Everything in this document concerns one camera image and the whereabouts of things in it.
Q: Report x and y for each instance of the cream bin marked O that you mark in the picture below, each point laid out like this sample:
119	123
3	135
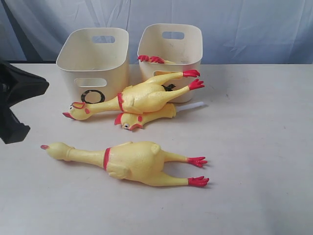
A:
94	63

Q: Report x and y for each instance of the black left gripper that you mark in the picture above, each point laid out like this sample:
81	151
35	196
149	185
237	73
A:
16	86

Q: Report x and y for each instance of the cream bin marked X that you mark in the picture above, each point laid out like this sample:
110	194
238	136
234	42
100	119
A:
179	45

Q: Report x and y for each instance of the whole rubber chicken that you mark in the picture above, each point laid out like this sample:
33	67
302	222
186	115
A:
146	97
135	161

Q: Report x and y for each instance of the severed rubber chicken head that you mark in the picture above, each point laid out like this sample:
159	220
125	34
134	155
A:
131	121

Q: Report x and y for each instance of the headless rubber chicken body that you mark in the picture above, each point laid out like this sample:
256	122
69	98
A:
153	59

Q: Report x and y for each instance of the blue backdrop curtain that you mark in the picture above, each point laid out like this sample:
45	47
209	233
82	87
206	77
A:
234	31

